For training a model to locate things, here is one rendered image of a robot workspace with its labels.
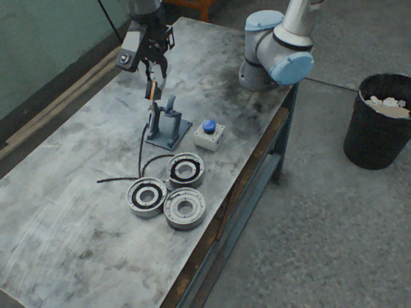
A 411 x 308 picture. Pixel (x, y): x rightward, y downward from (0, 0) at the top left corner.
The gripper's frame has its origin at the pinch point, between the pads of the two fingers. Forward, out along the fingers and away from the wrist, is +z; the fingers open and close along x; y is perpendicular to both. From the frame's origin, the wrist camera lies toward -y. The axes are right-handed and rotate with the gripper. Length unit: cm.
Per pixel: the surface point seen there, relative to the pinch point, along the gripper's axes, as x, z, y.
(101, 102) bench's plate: 28.6, 20.0, 5.0
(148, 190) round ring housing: -7.2, 17.6, -20.2
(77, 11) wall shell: 142, 60, 107
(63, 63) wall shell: 144, 85, 80
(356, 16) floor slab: -30, 100, 242
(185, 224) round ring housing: -21.3, 16.3, -25.4
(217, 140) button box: -16.8, 16.3, 2.4
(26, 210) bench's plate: 20.7, 20.0, -37.8
